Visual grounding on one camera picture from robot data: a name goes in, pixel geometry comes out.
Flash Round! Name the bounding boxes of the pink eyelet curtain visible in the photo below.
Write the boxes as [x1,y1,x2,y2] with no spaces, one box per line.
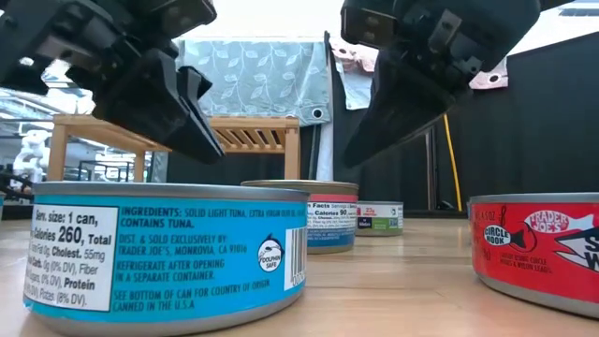
[329,39,510,91]

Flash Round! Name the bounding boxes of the wooden slatted shelf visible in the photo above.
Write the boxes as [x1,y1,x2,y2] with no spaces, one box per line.
[46,113,301,183]

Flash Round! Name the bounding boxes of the yellow cable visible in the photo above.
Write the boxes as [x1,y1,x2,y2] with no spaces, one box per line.
[442,113,464,212]

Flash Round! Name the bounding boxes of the teal label tuna can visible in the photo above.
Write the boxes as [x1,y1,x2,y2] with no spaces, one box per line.
[22,181,311,337]

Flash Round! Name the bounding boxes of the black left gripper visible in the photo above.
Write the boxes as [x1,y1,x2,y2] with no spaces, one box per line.
[0,0,183,144]

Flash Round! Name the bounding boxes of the green white label tuna can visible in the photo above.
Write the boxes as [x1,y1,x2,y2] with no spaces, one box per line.
[355,200,404,238]

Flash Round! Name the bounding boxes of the pink blue label tuna can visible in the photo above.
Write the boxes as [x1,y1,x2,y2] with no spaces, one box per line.
[241,180,360,256]

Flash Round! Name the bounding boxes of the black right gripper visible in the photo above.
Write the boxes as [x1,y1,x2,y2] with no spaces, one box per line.
[343,0,542,169]

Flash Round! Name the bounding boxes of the white fabric panel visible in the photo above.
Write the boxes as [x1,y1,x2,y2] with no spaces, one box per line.
[315,122,335,183]

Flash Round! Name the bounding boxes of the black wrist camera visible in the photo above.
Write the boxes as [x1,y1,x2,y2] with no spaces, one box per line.
[133,0,219,42]
[340,0,402,49]

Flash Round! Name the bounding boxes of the black looped cable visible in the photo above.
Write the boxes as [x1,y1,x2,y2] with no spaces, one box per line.
[0,171,37,203]

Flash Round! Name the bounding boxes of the light blue cloth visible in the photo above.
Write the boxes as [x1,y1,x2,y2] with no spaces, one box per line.
[335,60,374,111]

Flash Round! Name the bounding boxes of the white machine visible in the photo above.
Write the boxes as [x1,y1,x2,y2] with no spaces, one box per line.
[12,129,51,184]

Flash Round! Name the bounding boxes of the grey metal pole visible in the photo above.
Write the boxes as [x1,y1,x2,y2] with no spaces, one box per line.
[423,128,436,212]

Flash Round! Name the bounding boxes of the black curtain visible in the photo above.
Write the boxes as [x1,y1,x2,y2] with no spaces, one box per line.
[166,125,324,184]
[330,31,599,212]

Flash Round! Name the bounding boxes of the red label tuna can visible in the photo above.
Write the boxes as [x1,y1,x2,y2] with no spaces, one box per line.
[467,192,599,320]

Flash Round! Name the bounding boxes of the grey-green leaf pattern curtain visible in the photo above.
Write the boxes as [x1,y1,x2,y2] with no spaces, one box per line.
[175,37,334,127]

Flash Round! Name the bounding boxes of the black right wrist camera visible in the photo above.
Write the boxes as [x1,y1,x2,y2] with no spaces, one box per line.
[340,0,402,49]

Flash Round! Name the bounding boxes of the black metal rack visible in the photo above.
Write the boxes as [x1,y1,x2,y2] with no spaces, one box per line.
[77,158,137,183]

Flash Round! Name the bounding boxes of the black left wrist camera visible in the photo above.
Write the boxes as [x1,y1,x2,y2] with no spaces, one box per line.
[133,0,219,42]

